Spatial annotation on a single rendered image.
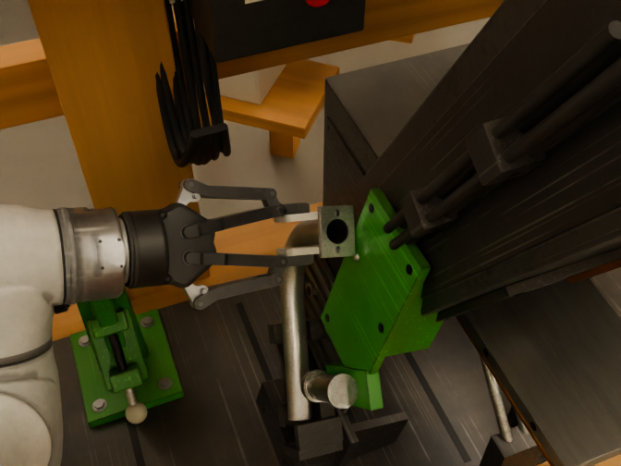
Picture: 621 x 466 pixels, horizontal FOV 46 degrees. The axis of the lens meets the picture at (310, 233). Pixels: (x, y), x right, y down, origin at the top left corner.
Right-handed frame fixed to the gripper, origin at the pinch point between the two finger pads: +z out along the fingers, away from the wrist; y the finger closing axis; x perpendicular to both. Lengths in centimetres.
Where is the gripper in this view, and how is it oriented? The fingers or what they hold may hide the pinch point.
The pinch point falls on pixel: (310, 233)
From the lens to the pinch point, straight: 79.0
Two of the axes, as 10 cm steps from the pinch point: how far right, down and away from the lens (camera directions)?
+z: 9.0, -0.8, 4.3
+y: -0.7, -10.0, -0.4
